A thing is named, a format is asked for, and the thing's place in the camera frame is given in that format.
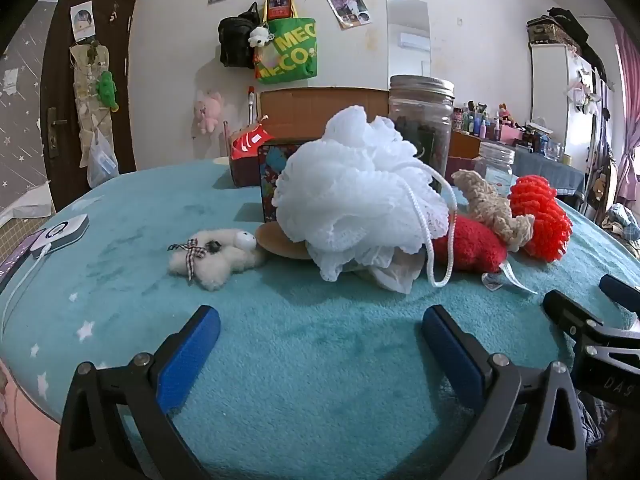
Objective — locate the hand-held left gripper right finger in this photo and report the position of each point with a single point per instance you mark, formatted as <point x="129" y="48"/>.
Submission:
<point x="452" y="352"/>

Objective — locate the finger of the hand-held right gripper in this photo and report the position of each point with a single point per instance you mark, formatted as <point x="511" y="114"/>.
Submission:
<point x="620" y="287"/>
<point x="570" y="315"/>

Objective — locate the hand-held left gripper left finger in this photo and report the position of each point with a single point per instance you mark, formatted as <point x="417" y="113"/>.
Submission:
<point x="192" y="350"/>

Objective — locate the white plush bear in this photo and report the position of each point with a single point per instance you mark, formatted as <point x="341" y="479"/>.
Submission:
<point x="220" y="260"/>

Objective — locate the white tissue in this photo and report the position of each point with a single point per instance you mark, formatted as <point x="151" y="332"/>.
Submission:
<point x="395" y="272"/>

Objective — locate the red mesh sponge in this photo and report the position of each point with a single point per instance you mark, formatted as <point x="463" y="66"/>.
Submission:
<point x="542" y="220"/>

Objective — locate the red plush heart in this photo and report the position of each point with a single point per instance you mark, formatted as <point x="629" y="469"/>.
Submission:
<point x="470" y="247"/>

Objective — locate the tan round powder puff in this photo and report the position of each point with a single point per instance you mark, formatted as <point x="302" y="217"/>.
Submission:
<point x="275" y="244"/>

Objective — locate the beige crochet scrunchie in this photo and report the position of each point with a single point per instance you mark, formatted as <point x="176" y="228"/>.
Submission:
<point x="487" y="205"/>

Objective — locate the white mesh bath pouf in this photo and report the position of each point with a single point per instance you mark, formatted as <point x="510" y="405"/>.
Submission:
<point x="345" y="185"/>

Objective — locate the cardboard box with red lining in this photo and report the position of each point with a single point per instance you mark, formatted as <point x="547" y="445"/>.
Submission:
<point x="310" y="110"/>

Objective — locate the pile of clothes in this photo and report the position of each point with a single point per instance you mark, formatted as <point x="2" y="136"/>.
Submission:
<point x="622" y="227"/>

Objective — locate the blue covered desk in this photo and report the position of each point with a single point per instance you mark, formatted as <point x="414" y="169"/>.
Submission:
<point x="545" y="172"/>

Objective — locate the small glass jar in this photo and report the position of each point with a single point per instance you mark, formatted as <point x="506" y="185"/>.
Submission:
<point x="495" y="160"/>

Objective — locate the white square charger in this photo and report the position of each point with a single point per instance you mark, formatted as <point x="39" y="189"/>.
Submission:
<point x="60" y="232"/>

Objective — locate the pink curtain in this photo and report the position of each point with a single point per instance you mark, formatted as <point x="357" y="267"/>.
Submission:
<point x="627" y="110"/>

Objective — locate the pink bed sheet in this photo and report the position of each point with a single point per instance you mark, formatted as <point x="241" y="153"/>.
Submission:
<point x="25" y="425"/>

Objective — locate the black box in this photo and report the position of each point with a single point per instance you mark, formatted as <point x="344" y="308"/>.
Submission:
<point x="270" y="175"/>

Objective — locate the purple patterned strip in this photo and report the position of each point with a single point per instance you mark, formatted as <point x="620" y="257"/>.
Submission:
<point x="17" y="255"/>

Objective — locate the white refrigerator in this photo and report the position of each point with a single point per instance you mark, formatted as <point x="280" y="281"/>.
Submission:
<point x="550" y="90"/>

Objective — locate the clear plastic bag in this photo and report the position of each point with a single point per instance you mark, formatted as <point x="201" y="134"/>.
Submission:
<point x="102" y="160"/>

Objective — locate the row of cosmetic bottles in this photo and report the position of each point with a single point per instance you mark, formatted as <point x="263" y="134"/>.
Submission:
<point x="477" y="122"/>

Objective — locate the pink stick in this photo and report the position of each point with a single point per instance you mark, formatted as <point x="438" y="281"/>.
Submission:
<point x="225" y="137"/>

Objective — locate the brown door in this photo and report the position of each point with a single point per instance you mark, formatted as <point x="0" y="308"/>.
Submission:
<point x="127" y="125"/>

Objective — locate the large glass jar metal lid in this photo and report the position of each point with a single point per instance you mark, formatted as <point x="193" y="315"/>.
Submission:
<point x="422" y="120"/>

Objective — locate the pink plush toy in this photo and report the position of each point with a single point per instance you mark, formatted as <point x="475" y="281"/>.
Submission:
<point x="208" y="112"/>

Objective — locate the mop pole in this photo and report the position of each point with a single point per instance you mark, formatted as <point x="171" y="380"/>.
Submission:
<point x="251" y="107"/>

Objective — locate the black bag on wardrobe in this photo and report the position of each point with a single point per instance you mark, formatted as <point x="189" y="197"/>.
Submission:
<point x="582" y="35"/>

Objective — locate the brown patterned case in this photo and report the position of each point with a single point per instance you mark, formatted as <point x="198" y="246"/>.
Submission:
<point x="550" y="30"/>

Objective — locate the green plush toy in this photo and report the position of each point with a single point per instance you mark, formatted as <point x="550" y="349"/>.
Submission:
<point x="107" y="90"/>

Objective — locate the beige hanging organiser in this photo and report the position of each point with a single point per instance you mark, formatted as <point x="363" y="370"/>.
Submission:
<point x="85" y="85"/>

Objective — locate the green tote bag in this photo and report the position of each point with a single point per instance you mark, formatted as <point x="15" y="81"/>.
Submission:
<point x="292" y="55"/>

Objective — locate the photo on door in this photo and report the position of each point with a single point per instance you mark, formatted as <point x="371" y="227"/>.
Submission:
<point x="83" y="21"/>

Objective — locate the red framed picture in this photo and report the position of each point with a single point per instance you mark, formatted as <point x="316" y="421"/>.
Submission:
<point x="278" y="6"/>

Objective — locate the wall mirror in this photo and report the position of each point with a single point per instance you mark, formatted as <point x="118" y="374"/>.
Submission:
<point x="407" y="25"/>

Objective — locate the wall photo print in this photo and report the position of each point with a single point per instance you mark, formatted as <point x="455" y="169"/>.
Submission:
<point x="348" y="8"/>

